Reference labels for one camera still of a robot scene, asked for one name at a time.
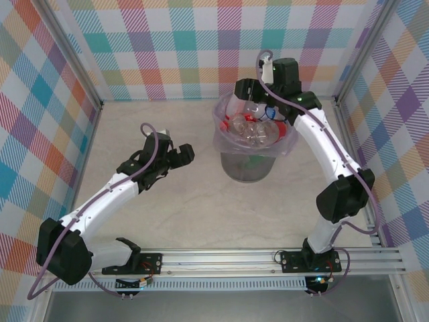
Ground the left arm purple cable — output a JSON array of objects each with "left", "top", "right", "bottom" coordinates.
[{"left": 28, "top": 123, "right": 160, "bottom": 299}]

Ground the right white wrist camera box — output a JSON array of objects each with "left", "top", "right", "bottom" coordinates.
[{"left": 260, "top": 56, "right": 274, "bottom": 83}]

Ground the black mount plate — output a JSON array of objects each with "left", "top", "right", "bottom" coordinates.
[
  {"left": 101, "top": 252, "right": 164, "bottom": 276},
  {"left": 280, "top": 250, "right": 343, "bottom": 273}
]

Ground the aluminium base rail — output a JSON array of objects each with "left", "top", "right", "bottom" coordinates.
[{"left": 90, "top": 247, "right": 407, "bottom": 279}]

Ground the black connector board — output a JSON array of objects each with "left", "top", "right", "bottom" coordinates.
[
  {"left": 115, "top": 276, "right": 155, "bottom": 299},
  {"left": 304, "top": 275, "right": 336, "bottom": 298}
]

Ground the white slotted cable duct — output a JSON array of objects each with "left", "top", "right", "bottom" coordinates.
[{"left": 52, "top": 280, "right": 308, "bottom": 292}]

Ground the right black mount plate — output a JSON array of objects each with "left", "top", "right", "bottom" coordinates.
[{"left": 280, "top": 250, "right": 343, "bottom": 273}]

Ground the yellow cap red label bottle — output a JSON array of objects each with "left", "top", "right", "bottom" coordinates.
[{"left": 231, "top": 100, "right": 265, "bottom": 123}]

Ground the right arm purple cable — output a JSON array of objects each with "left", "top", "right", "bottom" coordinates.
[{"left": 256, "top": 50, "right": 379, "bottom": 297}]

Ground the purple-lined trash bin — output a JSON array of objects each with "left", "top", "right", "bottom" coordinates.
[{"left": 212, "top": 92, "right": 299, "bottom": 158}]

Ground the left black mount plate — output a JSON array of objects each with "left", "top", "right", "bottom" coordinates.
[{"left": 101, "top": 252, "right": 164, "bottom": 276}]

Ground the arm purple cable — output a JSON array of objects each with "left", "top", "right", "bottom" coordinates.
[
  {"left": 256, "top": 50, "right": 379, "bottom": 297},
  {"left": 28, "top": 123, "right": 160, "bottom": 299}
]

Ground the aluminium frame post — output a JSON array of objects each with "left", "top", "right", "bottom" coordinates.
[
  {"left": 336, "top": 0, "right": 402, "bottom": 100},
  {"left": 39, "top": 0, "right": 104, "bottom": 111}
]

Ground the grey round waste bin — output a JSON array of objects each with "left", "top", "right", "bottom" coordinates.
[{"left": 219, "top": 150, "right": 278, "bottom": 184}]

